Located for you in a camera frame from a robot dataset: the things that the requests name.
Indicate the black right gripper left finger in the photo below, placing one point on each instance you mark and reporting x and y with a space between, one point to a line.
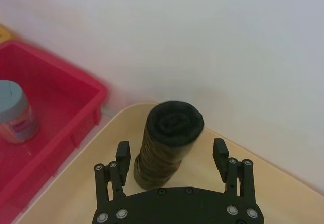
122 163

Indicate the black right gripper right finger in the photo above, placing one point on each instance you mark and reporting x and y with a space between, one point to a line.
220 160

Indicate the beige tray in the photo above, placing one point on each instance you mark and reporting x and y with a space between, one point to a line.
202 164

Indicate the rolled dark towel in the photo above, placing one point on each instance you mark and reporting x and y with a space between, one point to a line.
162 155

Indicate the red plastic bin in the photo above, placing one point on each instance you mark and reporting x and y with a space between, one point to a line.
58 94

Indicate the jar with grey-blue lid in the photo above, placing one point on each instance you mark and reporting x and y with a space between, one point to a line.
15 118

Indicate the yellow object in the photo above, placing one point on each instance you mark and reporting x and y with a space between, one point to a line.
5 34

